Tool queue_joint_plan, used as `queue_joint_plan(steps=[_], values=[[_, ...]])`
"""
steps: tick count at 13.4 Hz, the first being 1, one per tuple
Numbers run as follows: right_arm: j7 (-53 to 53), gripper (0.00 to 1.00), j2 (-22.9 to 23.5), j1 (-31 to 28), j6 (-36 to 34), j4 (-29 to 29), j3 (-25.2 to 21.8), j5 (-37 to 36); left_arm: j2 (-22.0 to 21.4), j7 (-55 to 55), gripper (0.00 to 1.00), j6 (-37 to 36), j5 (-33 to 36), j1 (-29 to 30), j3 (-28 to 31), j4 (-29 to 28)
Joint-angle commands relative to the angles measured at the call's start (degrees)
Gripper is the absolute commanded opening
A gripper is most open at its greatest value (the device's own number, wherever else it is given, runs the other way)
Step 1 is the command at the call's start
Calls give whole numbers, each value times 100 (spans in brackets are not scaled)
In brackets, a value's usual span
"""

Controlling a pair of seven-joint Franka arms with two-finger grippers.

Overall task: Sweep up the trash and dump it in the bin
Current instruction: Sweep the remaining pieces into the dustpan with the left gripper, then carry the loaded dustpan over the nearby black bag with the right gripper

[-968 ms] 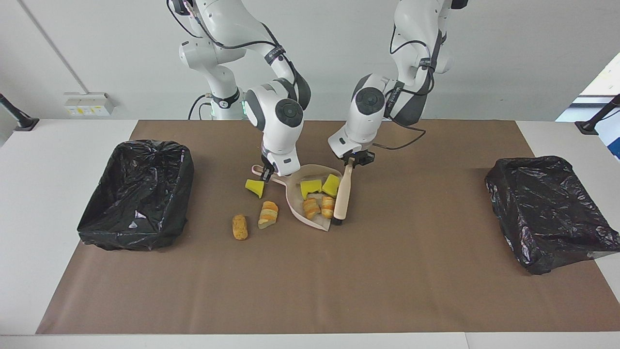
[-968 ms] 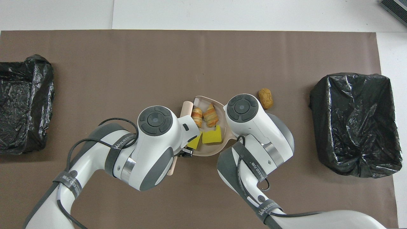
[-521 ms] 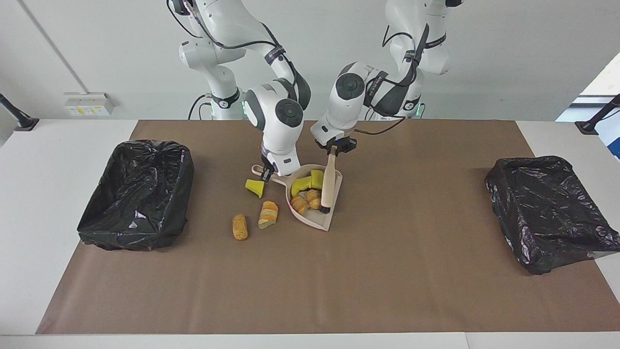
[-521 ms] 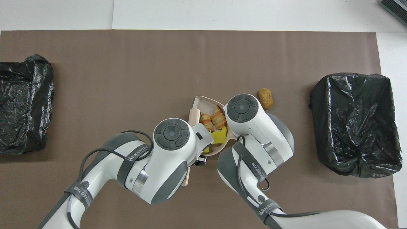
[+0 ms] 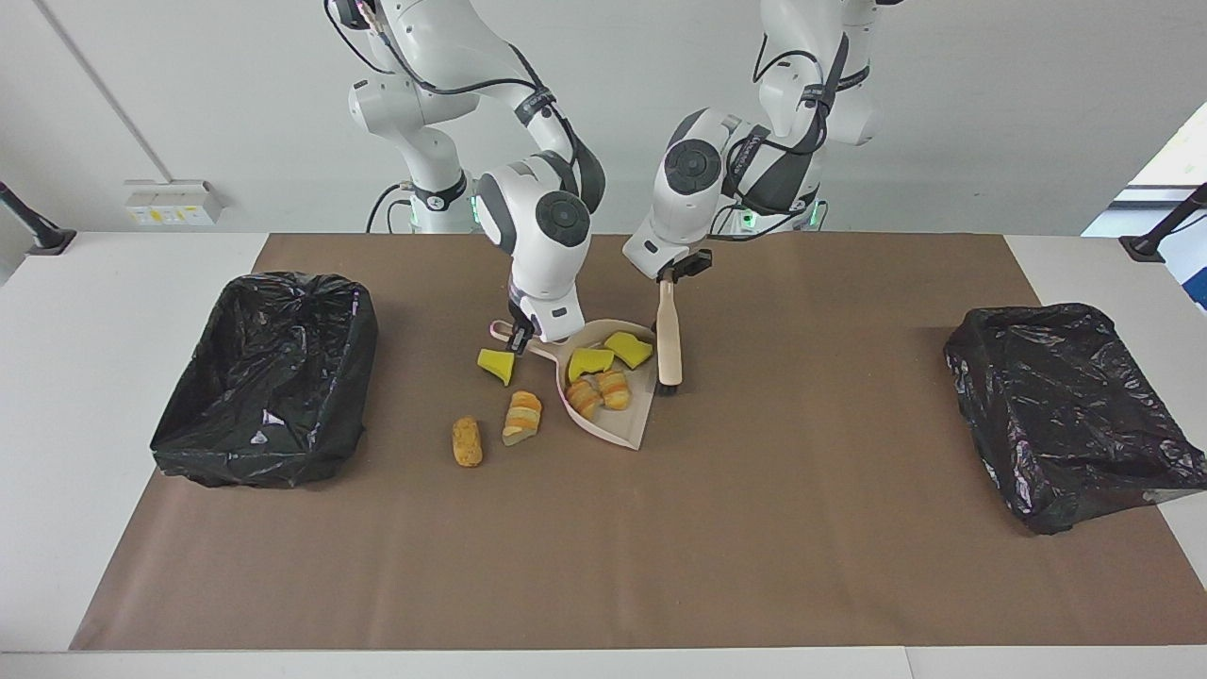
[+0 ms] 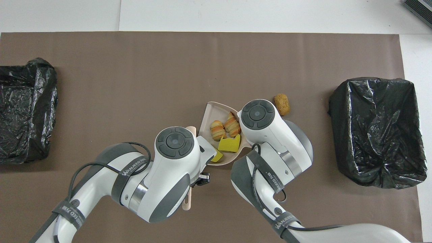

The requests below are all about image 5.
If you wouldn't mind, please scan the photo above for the beige brush with black bristles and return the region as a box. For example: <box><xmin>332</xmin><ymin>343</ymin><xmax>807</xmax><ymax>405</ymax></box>
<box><xmin>655</xmin><ymin>278</ymin><xmax>684</xmax><ymax>395</ymax></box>

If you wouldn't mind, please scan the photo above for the green and yellow sponge piece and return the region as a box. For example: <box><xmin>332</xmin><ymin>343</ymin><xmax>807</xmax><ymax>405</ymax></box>
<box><xmin>603</xmin><ymin>331</ymin><xmax>653</xmax><ymax>370</ymax></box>

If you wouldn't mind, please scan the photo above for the brown toy nugget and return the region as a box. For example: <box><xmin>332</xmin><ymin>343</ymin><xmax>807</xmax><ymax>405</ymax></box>
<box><xmin>452</xmin><ymin>416</ymin><xmax>484</xmax><ymax>469</ymax></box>

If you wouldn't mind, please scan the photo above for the beige plastic dustpan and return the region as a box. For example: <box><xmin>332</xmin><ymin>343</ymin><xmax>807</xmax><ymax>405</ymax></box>
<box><xmin>489</xmin><ymin>319</ymin><xmax>659</xmax><ymax>452</ymax></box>

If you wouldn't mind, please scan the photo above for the black plastic lined bin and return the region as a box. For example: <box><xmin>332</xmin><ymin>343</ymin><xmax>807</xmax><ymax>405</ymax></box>
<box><xmin>151</xmin><ymin>272</ymin><xmax>380</xmax><ymax>489</ymax></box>
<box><xmin>943</xmin><ymin>302</ymin><xmax>1207</xmax><ymax>537</ymax></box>

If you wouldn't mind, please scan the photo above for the brown paper table mat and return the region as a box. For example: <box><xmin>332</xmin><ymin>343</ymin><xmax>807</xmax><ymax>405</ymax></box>
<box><xmin>71</xmin><ymin>233</ymin><xmax>1207</xmax><ymax>652</ymax></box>

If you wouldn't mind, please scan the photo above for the black clamp stand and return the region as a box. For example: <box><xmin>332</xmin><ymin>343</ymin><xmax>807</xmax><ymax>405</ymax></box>
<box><xmin>1119</xmin><ymin>182</ymin><xmax>1207</xmax><ymax>263</ymax></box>
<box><xmin>0</xmin><ymin>181</ymin><xmax>76</xmax><ymax>256</ymax></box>

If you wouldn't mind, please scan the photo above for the bright window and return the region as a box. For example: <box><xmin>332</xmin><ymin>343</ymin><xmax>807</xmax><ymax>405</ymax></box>
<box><xmin>1083</xmin><ymin>99</ymin><xmax>1207</xmax><ymax>237</ymax></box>

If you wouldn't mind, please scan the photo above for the black left base cable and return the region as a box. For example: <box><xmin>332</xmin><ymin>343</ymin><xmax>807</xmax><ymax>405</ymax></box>
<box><xmin>709</xmin><ymin>200</ymin><xmax>831</xmax><ymax>242</ymax></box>

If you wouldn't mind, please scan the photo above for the black base cable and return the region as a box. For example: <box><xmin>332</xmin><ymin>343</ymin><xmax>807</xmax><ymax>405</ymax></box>
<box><xmin>366</xmin><ymin>182</ymin><xmax>416</xmax><ymax>234</ymax></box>
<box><xmin>709</xmin><ymin>200</ymin><xmax>831</xmax><ymax>242</ymax></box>

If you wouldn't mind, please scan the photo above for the black right base cable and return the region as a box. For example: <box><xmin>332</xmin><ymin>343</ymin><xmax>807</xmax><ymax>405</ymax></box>
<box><xmin>366</xmin><ymin>182</ymin><xmax>416</xmax><ymax>234</ymax></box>

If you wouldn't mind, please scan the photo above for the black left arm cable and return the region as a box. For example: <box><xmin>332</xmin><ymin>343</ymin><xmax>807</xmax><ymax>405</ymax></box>
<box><xmin>752</xmin><ymin>33</ymin><xmax>850</xmax><ymax>157</ymax></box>

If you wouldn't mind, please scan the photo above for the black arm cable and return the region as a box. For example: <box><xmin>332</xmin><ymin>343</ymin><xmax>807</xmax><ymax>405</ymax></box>
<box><xmin>323</xmin><ymin>0</ymin><xmax>578</xmax><ymax>166</ymax></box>
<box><xmin>752</xmin><ymin>33</ymin><xmax>850</xmax><ymax>157</ymax></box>

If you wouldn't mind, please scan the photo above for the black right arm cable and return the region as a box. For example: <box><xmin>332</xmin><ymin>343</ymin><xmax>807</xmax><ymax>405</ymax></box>
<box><xmin>323</xmin><ymin>0</ymin><xmax>578</xmax><ymax>166</ymax></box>

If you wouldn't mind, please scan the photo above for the white wall outlet box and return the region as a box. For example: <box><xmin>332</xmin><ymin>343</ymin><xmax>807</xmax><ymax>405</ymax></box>
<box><xmin>124</xmin><ymin>179</ymin><xmax>227</xmax><ymax>227</ymax></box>

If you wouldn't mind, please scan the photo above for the white wall cable duct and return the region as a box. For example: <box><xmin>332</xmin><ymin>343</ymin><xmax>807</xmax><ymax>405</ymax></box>
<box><xmin>36</xmin><ymin>0</ymin><xmax>175</xmax><ymax>185</ymax></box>

